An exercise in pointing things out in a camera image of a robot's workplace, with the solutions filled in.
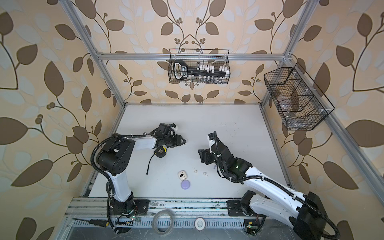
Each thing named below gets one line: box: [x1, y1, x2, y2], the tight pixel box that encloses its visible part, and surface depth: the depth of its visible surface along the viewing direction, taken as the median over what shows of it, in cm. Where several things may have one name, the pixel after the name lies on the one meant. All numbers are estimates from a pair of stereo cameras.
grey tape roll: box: [152, 209, 174, 236], surface depth 70 cm
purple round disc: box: [180, 179, 191, 190], surface depth 83 cm
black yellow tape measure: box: [153, 145, 167, 158], surface depth 94 cm
